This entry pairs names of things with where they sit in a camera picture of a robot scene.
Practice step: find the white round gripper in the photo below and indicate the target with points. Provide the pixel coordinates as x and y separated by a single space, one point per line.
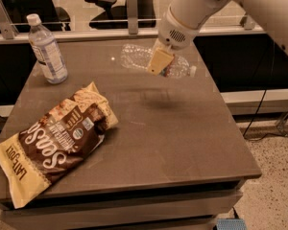
172 33

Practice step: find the clear crushed plastic water bottle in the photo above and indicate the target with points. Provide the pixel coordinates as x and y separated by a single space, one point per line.
138 58

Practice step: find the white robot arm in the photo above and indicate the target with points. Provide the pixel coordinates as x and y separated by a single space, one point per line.
271 16

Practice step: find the upright labelled water bottle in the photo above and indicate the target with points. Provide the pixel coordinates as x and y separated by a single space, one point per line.
46 50

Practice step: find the black office chair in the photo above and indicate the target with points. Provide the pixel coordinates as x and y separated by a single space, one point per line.
116 17

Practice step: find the brown cream chip bag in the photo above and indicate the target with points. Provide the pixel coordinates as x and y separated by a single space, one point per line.
43 153

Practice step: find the glass partition panel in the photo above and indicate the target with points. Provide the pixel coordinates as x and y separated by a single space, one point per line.
81 13

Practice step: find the blue perforated box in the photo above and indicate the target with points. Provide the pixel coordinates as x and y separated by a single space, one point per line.
230 224

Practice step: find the middle metal glass bracket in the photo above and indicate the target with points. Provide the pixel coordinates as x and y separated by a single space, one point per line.
132 16

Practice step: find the metal glass bracket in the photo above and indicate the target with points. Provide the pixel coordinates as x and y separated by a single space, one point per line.
247 22
132 16
7 29

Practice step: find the right metal glass bracket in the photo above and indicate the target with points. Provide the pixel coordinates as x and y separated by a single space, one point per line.
247 22

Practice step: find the left metal glass bracket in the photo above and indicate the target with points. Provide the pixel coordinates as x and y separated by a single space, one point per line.
7 29

